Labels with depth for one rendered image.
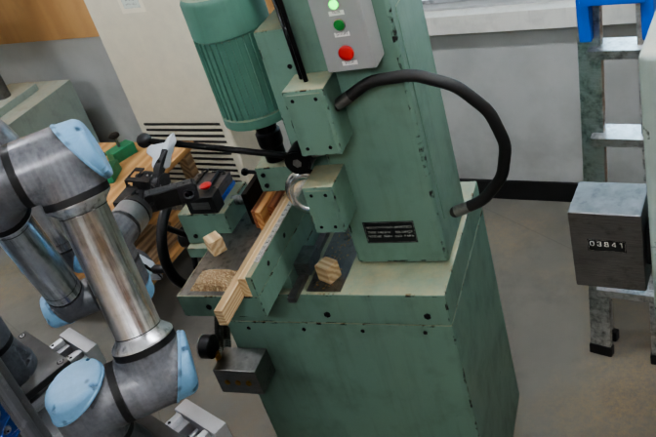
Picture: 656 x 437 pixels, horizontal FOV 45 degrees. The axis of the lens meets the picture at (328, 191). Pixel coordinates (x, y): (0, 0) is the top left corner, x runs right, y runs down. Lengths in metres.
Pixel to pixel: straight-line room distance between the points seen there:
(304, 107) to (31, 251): 0.57
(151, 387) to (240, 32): 0.73
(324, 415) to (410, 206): 0.68
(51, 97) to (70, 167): 2.70
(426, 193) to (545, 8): 1.31
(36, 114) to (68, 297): 2.40
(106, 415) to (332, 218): 0.60
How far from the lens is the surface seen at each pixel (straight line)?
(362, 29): 1.46
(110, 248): 1.39
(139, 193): 1.75
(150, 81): 3.53
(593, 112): 2.25
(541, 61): 3.01
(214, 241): 1.86
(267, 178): 1.89
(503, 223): 3.24
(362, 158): 1.67
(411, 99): 1.58
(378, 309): 1.79
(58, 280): 1.60
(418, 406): 2.00
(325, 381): 2.03
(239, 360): 2.01
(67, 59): 4.31
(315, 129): 1.57
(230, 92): 1.74
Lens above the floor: 1.90
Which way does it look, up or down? 31 degrees down
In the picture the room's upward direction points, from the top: 18 degrees counter-clockwise
